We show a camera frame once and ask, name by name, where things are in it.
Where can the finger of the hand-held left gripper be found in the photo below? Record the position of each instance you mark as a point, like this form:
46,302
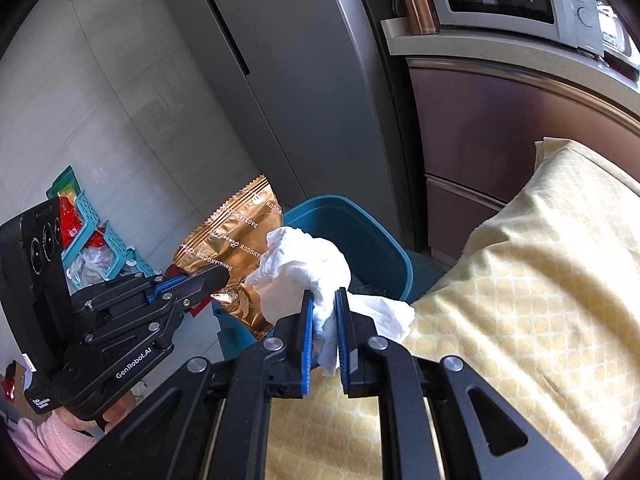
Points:
212,280
167,288

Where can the gold snack wrapper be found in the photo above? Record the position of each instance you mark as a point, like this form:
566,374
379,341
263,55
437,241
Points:
240,230

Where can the kitchen counter cabinet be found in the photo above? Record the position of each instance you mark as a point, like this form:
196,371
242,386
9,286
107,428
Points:
500,135

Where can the white tissue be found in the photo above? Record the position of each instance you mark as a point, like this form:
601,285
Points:
300,260

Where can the teal plastic basket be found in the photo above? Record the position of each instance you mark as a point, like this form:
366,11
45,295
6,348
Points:
115,245

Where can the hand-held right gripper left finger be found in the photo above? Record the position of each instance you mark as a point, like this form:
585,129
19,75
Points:
306,340

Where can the red packaging bag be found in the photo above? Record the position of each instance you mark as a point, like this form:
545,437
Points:
67,215

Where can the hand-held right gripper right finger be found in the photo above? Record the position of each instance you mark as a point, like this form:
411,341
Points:
342,340

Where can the yellow tablecloth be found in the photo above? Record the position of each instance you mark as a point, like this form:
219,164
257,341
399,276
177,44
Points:
525,285

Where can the blue plastic waste bin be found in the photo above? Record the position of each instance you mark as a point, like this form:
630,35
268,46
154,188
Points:
350,230

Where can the grey refrigerator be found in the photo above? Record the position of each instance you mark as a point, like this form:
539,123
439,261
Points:
300,85

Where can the clear plastic bag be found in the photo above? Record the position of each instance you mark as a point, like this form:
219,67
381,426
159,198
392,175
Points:
95,267

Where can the person's left hand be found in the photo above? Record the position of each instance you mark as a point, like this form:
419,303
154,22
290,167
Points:
117,410

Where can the glass kettle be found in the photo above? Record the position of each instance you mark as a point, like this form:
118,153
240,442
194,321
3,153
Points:
617,30

